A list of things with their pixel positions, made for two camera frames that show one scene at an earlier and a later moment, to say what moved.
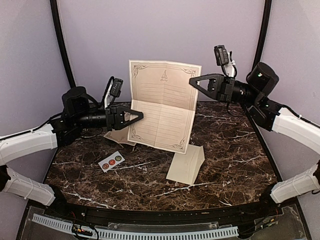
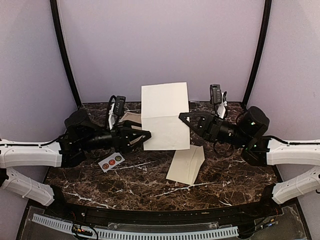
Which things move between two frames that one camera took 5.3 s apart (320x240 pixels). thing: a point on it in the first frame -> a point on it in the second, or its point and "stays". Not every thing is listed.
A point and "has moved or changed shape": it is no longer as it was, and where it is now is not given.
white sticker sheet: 111,161 stays
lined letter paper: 161,91 has moved or changed shape
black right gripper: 220,88 -> 209,125
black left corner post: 54,8 stays
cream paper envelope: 184,167 stays
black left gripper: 115,118 -> 122,137
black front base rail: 220,214 stays
